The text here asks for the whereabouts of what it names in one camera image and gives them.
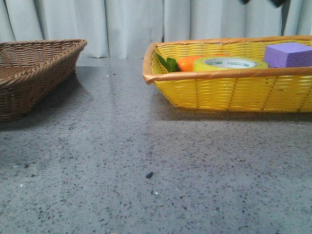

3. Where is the yellow woven basket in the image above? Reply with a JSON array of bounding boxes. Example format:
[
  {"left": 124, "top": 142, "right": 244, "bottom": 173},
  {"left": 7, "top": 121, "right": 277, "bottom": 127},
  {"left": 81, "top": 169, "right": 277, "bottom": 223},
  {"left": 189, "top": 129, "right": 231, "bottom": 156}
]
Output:
[{"left": 143, "top": 35, "right": 312, "bottom": 113}]

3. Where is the orange toy carrot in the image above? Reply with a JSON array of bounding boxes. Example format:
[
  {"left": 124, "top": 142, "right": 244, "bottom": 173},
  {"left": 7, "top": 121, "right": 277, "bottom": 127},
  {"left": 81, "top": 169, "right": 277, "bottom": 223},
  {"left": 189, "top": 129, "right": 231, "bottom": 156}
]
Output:
[{"left": 156, "top": 54, "right": 202, "bottom": 73}]

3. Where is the grey curtain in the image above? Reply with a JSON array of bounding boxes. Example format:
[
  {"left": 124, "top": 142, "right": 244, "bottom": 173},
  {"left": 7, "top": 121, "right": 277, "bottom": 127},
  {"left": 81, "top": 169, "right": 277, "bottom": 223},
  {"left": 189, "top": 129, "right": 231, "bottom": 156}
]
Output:
[{"left": 0, "top": 0, "right": 312, "bottom": 59}]

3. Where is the yellow tape roll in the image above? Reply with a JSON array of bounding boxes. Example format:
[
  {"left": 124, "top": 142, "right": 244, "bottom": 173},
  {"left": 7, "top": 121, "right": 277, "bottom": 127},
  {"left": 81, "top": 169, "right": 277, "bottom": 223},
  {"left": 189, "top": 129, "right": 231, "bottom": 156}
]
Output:
[{"left": 193, "top": 56, "right": 269, "bottom": 71}]

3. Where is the brown wicker basket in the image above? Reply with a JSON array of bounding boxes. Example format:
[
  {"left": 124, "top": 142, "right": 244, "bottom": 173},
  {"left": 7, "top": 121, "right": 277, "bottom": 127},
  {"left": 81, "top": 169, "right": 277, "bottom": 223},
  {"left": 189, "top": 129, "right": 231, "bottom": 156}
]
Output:
[{"left": 0, "top": 39, "right": 87, "bottom": 122}]

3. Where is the small black debris speck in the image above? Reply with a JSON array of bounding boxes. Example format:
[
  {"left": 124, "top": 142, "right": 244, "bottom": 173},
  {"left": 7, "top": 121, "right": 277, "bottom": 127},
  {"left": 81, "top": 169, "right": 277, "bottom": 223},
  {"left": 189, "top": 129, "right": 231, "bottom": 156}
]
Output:
[{"left": 145, "top": 172, "right": 154, "bottom": 178}]

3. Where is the purple foam block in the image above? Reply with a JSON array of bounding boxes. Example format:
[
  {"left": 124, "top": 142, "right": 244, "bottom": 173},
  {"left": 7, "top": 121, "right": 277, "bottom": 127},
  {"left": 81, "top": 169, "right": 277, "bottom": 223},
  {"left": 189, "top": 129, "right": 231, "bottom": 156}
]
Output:
[{"left": 264, "top": 42, "right": 312, "bottom": 68}]

